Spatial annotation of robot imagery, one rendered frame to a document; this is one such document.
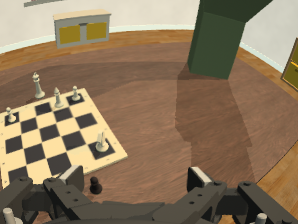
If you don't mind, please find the chessboard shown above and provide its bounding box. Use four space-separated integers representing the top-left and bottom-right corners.
0 88 128 188

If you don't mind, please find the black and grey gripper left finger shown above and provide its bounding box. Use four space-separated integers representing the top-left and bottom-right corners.
0 164 112 224

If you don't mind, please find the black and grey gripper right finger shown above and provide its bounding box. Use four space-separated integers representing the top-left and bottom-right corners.
152 167 298 224

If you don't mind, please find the black pawn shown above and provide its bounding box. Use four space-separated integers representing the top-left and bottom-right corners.
90 177 102 194

